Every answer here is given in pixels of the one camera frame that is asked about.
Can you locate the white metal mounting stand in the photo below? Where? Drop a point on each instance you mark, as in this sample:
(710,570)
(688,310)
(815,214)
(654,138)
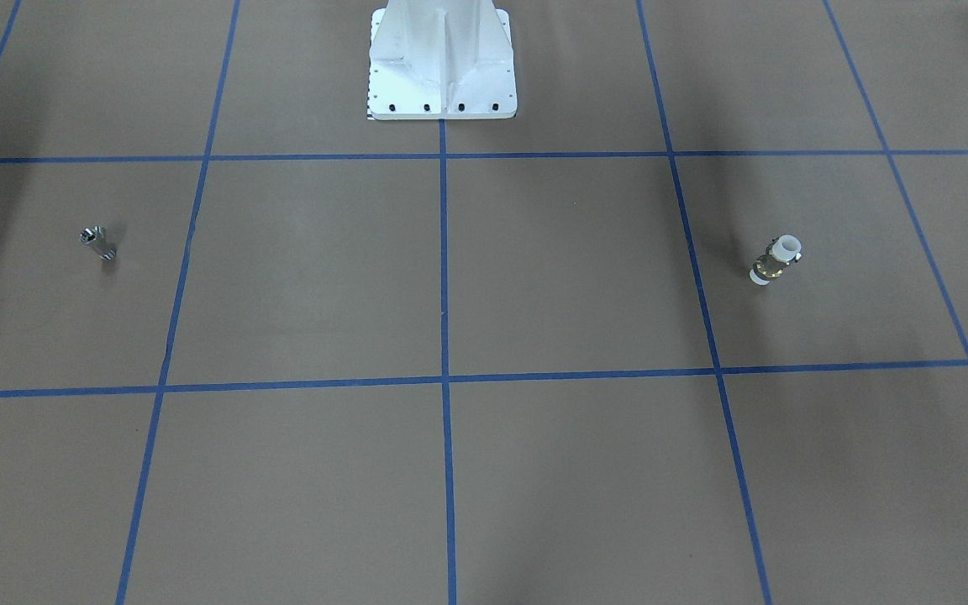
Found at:
(441,60)

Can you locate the chrome pipe fitting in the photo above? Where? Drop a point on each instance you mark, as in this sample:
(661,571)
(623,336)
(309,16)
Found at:
(95,239)

